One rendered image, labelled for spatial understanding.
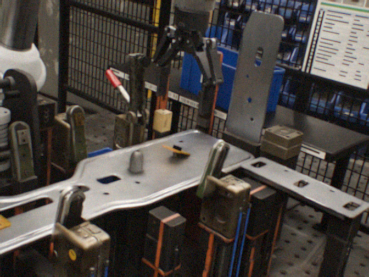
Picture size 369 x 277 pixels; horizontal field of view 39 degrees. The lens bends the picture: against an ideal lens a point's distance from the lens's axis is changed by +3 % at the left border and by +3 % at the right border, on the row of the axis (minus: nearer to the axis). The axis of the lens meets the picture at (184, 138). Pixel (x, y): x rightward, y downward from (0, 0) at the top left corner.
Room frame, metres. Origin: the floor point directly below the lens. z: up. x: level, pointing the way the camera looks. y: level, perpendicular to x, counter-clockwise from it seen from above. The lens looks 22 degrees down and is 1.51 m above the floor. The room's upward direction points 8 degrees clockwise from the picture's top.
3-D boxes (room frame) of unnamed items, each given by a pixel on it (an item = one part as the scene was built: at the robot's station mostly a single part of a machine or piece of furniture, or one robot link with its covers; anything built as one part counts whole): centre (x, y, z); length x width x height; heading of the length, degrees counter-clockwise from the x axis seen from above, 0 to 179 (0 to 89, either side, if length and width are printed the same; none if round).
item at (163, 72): (1.18, 0.07, 1.17); 0.03 x 0.01 x 0.07; 140
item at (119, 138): (1.24, 0.15, 0.88); 0.07 x 0.06 x 0.35; 50
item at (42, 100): (1.08, 0.34, 0.91); 0.07 x 0.05 x 0.42; 50
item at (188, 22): (1.13, 0.02, 1.31); 0.08 x 0.07 x 0.09; 50
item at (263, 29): (1.33, -0.16, 1.17); 0.12 x 0.01 x 0.34; 50
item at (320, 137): (1.59, -0.10, 1.02); 0.90 x 0.22 x 0.03; 50
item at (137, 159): (1.03, 0.10, 1.02); 0.03 x 0.03 x 0.07
